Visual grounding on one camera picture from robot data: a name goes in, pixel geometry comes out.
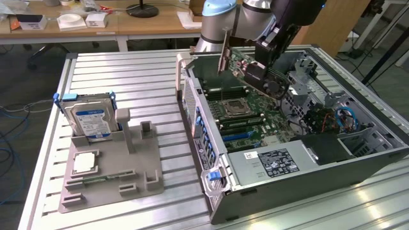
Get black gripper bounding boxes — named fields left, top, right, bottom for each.
left=254, top=0, right=327, bottom=70

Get green graphics card black fan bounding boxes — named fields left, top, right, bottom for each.
left=217, top=27, right=291, bottom=99

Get wooden cabinet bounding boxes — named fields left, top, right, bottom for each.
left=286, top=0, right=371, bottom=58

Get black stand pole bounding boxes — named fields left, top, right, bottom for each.
left=362, top=0, right=409, bottom=86

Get cardboard box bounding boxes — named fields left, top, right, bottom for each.
left=187, top=0, right=209, bottom=17

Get white papers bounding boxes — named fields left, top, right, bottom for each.
left=175, top=11, right=203, bottom=30

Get metal disk bay cage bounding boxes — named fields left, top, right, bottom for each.
left=279, top=70, right=330, bottom=116

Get CPU socket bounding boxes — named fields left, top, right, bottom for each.
left=221, top=99, right=253, bottom=118

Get green motherboard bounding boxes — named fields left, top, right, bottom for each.
left=203, top=85, right=302, bottom=153

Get wooden desk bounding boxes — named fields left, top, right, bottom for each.
left=0, top=0, right=291, bottom=46

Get black lamp base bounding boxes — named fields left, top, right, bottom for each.
left=125, top=0, right=159, bottom=18

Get black installed RAM stick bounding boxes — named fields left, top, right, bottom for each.
left=218, top=115, right=266, bottom=128

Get blue expansion slot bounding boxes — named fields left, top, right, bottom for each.
left=222, top=130, right=257, bottom=142

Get white labelled box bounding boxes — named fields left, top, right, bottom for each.
left=83, top=12, right=109, bottom=28

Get grey power supply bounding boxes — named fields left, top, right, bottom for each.
left=227, top=140, right=319, bottom=188

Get white round holder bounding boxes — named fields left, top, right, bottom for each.
left=55, top=13, right=87, bottom=32

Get blue case latch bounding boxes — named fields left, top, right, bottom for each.
left=205, top=171, right=221, bottom=184

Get black open PC case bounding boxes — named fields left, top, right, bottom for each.
left=174, top=44, right=409, bottom=225

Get hard disk blue carrier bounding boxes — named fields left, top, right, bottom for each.
left=51, top=91, right=117, bottom=145

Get black chair base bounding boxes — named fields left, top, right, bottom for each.
left=26, top=44, right=69, bottom=70

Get white box black lid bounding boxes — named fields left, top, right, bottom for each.
left=15, top=14, right=49, bottom=31

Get grey parts rack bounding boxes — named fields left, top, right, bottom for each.
left=58, top=107, right=165, bottom=215

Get orange flat box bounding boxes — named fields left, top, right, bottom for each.
left=7, top=15, right=21, bottom=31

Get silver CPU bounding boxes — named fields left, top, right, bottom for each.
left=71, top=153, right=98, bottom=173

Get green RAM stick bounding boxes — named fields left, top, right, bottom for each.
left=82, top=174, right=123, bottom=185

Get blue wire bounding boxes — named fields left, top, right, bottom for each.
left=334, top=106, right=359, bottom=133

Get red black wire bundle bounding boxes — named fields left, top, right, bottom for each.
left=302, top=107, right=339, bottom=135

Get grey floor cable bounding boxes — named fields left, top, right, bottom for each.
left=1, top=99, right=53, bottom=114

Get blue floor cable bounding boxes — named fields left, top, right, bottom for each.
left=0, top=109, right=26, bottom=206

